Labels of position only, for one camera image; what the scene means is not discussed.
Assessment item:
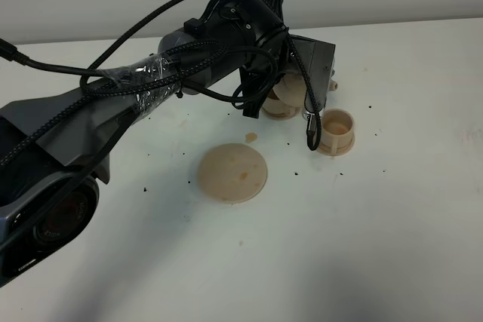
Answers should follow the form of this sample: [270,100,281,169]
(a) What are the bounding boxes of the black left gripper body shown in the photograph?
[236,0,288,118]

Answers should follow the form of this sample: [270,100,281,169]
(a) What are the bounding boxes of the beige teapot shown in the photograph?
[272,72,339,109]

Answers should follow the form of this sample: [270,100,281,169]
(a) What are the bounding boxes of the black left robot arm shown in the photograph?
[1,0,288,284]

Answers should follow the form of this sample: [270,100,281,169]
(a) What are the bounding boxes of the beige teapot saucer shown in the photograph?
[197,143,268,204]

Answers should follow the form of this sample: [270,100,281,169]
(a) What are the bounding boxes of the beige far teacup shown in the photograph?
[262,98,292,112]

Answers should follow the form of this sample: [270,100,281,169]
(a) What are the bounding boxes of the beige teacup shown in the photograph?
[321,109,355,135]
[262,98,292,112]

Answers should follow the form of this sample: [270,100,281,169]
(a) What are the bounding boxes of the beige far cup saucer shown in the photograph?
[262,107,300,121]

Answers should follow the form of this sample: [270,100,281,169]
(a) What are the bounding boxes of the beige cup saucer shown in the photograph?
[262,107,300,121]
[316,133,355,157]

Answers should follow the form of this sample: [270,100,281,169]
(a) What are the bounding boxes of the beige near teacup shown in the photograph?
[321,109,355,135]

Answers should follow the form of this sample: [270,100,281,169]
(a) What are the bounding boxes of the beige near cup saucer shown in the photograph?
[316,133,355,157]

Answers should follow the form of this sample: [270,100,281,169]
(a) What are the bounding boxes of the black braided camera cable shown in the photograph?
[0,0,322,167]

